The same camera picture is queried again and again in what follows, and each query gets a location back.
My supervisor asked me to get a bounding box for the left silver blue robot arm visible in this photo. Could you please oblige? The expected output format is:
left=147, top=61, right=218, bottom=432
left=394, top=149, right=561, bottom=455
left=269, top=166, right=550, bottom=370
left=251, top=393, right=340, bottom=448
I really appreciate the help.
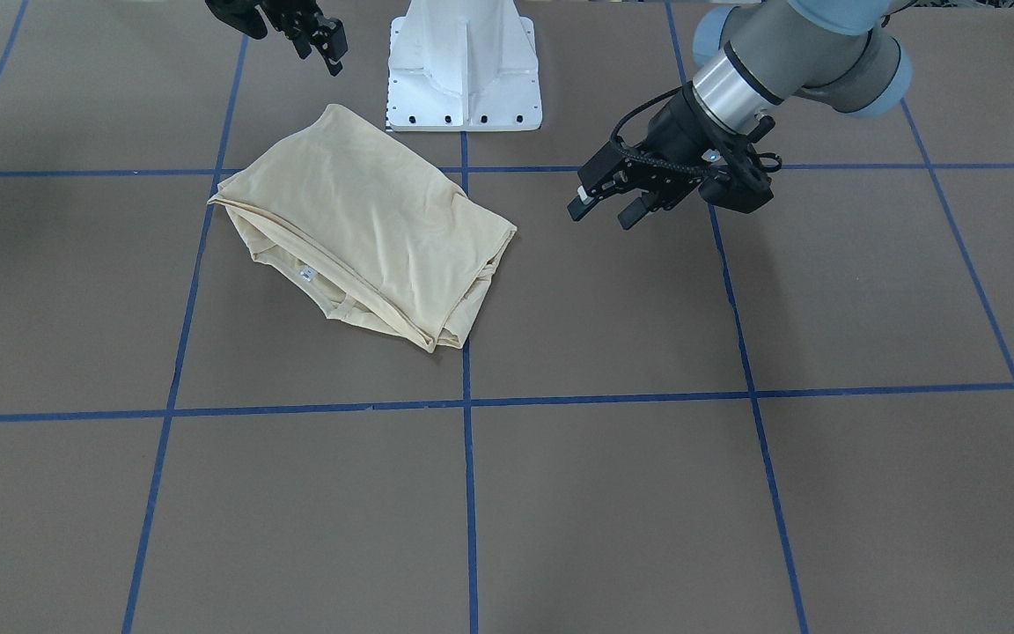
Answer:
left=567, top=1, right=913, bottom=229

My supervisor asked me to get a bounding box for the cream long-sleeve graphic shirt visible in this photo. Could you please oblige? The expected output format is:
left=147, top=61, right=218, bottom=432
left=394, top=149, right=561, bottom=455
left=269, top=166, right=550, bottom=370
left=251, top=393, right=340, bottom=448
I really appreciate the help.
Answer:
left=210, top=104, right=518, bottom=352

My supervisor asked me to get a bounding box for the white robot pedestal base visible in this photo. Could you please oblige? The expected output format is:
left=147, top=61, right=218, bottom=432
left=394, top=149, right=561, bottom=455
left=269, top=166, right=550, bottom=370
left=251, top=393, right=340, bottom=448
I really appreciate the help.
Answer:
left=386, top=1, right=544, bottom=133

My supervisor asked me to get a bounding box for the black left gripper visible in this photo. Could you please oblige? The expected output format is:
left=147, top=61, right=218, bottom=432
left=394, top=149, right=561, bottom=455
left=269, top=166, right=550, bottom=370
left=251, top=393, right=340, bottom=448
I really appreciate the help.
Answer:
left=567, top=81, right=724, bottom=232

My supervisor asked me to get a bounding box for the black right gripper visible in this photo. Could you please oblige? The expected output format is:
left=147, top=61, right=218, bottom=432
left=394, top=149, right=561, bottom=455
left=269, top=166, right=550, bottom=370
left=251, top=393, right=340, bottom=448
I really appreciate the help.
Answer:
left=205, top=1, right=349, bottom=77

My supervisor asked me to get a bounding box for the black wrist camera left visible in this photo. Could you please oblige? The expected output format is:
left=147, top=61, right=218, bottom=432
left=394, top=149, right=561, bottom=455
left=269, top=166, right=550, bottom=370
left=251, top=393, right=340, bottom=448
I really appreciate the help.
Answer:
left=699, top=113, right=783, bottom=214

